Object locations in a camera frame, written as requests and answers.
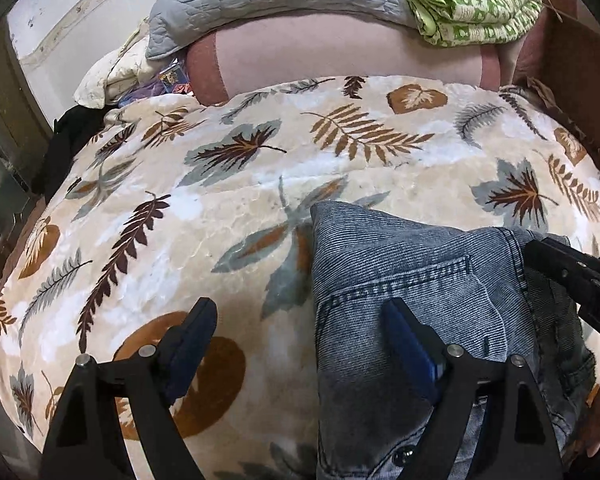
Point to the beige leaf-print fleece blanket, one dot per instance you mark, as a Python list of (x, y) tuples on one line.
[(230, 209)]

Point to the cream floral pillow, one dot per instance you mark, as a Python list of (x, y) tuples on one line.
[(118, 71)]

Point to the green patterned cloth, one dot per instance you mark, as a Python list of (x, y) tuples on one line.
[(460, 23)]

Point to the black garment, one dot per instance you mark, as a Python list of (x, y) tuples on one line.
[(71, 133)]

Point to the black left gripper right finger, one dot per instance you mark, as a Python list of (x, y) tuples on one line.
[(576, 272)]

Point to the blue denim jeans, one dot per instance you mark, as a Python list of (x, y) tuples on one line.
[(471, 287)]

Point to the pink maroon sofa cushion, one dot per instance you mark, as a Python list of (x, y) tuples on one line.
[(252, 55)]

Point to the purple printed packet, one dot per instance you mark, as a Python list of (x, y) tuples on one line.
[(172, 79)]

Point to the glass door wooden cabinet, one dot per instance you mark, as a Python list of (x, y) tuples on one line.
[(24, 136)]

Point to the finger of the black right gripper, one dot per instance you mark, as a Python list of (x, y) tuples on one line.
[(516, 439)]

